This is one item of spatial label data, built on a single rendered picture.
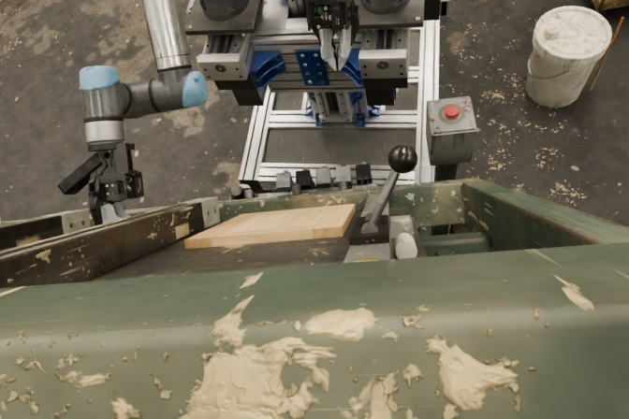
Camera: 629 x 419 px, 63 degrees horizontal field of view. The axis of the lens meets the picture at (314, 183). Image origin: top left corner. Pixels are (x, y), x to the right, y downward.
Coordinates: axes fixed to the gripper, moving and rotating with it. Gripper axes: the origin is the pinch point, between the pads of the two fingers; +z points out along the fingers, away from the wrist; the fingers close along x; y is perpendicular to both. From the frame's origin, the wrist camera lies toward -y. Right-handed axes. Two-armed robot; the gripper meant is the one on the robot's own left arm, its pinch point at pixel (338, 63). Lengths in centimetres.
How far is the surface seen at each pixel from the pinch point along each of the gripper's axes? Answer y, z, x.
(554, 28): -135, 38, 65
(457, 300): 81, -23, 20
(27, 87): -150, 73, -220
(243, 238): 23.6, 26.3, -16.0
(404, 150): 37.6, -3.0, 15.4
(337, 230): 20.9, 24.9, 1.9
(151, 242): 27, 26, -34
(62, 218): 5, 40, -75
